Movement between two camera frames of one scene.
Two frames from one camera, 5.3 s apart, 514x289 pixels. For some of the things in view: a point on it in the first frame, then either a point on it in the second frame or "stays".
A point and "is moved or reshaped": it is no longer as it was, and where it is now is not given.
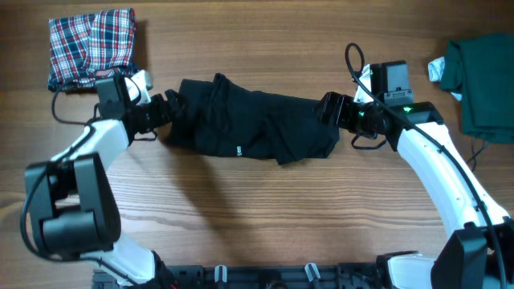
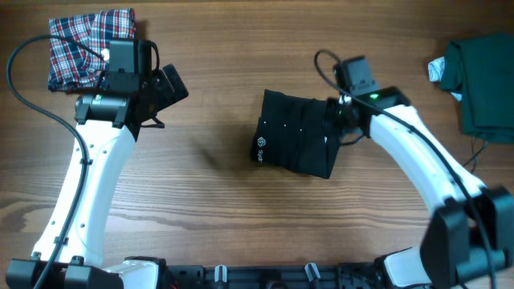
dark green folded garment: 479,71 stays
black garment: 219,116 is moved or reshaped
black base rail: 271,276 stays
